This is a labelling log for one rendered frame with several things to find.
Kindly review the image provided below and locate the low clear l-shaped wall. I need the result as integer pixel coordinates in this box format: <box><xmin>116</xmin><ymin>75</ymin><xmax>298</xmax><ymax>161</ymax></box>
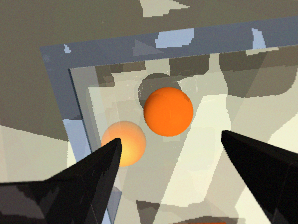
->
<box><xmin>70</xmin><ymin>66</ymin><xmax>122</xmax><ymax>224</ymax></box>

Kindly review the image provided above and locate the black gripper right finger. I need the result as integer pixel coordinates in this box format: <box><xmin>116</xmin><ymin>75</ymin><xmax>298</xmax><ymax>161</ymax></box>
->
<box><xmin>221</xmin><ymin>130</ymin><xmax>298</xmax><ymax>224</ymax></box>

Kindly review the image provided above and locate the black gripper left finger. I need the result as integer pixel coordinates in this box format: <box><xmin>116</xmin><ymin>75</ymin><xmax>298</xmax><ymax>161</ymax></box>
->
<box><xmin>0</xmin><ymin>138</ymin><xmax>122</xmax><ymax>224</ymax></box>

